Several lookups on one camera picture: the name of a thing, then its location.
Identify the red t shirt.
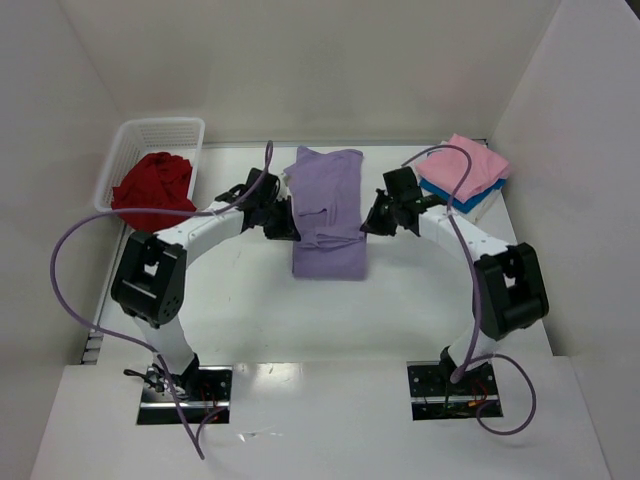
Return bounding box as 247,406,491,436
111,152,196,212

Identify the blue folded t shirt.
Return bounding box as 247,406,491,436
418,177,507,212

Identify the purple t shirt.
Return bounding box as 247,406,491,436
284,146,368,281

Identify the pink folded t shirt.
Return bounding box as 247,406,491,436
416,134,511,203

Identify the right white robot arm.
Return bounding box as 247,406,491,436
361,167,549,383

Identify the white folded t shirt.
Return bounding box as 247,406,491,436
403,141,508,223

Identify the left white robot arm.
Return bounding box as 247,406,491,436
111,168,300,395

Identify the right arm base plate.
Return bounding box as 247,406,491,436
407,362,503,421

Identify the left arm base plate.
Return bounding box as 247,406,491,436
123,364,233,426

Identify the white plastic basket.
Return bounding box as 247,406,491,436
93,117,206,212

